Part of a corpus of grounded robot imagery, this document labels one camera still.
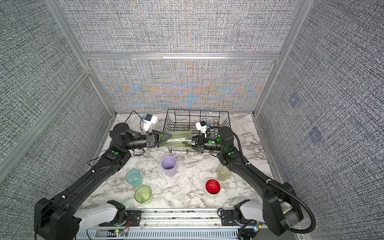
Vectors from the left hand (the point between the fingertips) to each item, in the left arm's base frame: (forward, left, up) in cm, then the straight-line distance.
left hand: (170, 139), depth 63 cm
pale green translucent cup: (-2, -28, -33) cm, 43 cm away
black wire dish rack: (+42, -6, -34) cm, 54 cm away
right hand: (+1, -6, -5) cm, 7 cm away
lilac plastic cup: (+1, +3, -23) cm, 24 cm away
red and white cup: (-10, -20, -32) cm, 39 cm away
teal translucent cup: (-1, +25, -35) cm, 43 cm away
